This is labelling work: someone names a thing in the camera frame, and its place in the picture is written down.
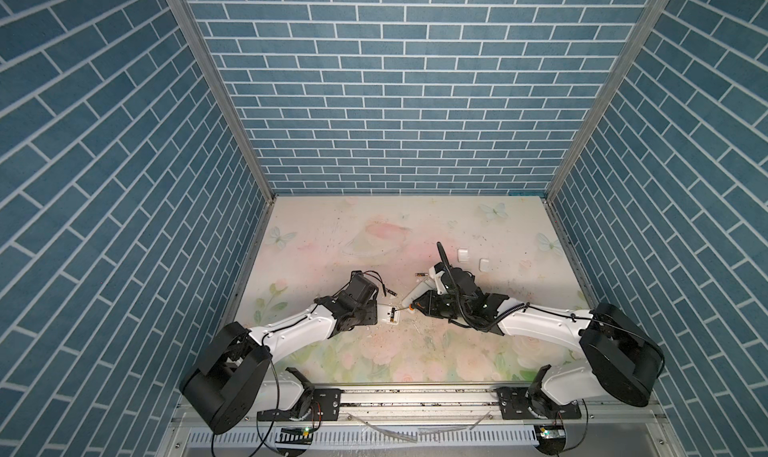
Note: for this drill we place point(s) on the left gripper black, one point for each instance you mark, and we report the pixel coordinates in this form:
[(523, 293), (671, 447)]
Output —
[(372, 313)]

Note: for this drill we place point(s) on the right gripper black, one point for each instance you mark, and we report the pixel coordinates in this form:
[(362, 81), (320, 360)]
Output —
[(428, 299)]

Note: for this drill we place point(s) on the grey white remote control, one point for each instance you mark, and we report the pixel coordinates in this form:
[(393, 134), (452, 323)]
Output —
[(420, 289)]

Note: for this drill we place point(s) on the white remote with display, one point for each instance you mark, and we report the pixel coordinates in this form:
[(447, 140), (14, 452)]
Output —
[(387, 314)]

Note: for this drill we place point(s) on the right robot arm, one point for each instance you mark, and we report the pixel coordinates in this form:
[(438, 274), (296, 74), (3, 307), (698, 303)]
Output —
[(614, 356)]

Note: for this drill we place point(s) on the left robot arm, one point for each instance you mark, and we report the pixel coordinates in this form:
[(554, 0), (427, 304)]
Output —
[(237, 372)]

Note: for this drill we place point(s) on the left controller board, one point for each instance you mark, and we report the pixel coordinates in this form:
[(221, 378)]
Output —
[(293, 442)]

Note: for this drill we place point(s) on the controller board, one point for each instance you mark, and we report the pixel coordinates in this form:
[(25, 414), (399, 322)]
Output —
[(293, 442), (551, 439)]

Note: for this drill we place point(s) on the right controller board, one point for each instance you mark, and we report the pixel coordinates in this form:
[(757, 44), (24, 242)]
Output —
[(551, 439)]

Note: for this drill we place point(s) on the aluminium front rail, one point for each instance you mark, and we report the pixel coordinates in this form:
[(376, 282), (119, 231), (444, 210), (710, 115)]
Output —
[(442, 404)]

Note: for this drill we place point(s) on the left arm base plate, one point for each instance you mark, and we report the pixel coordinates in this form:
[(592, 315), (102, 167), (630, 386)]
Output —
[(322, 404)]

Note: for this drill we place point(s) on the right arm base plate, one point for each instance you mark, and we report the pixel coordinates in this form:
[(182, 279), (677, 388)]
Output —
[(519, 403)]

